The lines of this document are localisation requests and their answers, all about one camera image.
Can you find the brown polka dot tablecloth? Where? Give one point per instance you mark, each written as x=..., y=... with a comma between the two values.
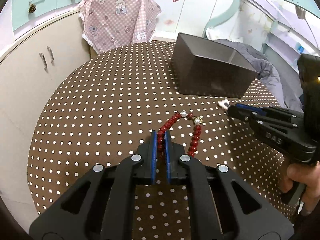
x=89, y=160

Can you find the pink checked cover cloth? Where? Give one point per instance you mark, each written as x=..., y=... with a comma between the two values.
x=109, y=24

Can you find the teal bunk bed frame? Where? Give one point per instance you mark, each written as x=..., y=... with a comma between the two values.
x=280, y=29

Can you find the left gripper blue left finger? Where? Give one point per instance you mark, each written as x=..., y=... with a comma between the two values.
x=153, y=148

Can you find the white wardrobe with butterflies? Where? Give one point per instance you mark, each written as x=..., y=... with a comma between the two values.
x=185, y=5

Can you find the grey duvet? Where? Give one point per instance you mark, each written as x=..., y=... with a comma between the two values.
x=267, y=75

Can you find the person's right hand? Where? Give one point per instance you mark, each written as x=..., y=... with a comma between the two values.
x=304, y=174

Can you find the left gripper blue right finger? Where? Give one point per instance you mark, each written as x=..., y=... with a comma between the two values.
x=168, y=150

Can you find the beige cabinet with handles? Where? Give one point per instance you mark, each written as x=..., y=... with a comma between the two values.
x=30, y=72

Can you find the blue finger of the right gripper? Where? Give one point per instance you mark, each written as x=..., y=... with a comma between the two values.
x=243, y=107

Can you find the dark grey metal box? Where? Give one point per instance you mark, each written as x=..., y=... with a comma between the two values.
x=207, y=68

